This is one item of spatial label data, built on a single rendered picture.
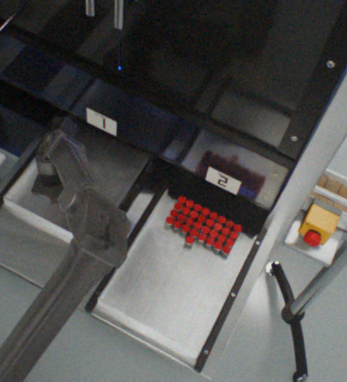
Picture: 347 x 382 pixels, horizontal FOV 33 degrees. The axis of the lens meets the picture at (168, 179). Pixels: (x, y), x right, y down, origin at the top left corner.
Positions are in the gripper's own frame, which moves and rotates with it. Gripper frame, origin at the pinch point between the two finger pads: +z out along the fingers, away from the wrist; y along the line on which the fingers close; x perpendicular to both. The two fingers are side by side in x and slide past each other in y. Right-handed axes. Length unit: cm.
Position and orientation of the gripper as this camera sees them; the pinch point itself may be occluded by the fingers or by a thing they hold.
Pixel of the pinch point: (54, 194)
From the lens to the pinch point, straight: 149.1
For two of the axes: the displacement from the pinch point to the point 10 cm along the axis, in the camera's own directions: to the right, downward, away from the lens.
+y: 2.2, -8.4, 5.0
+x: -9.7, -2.4, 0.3
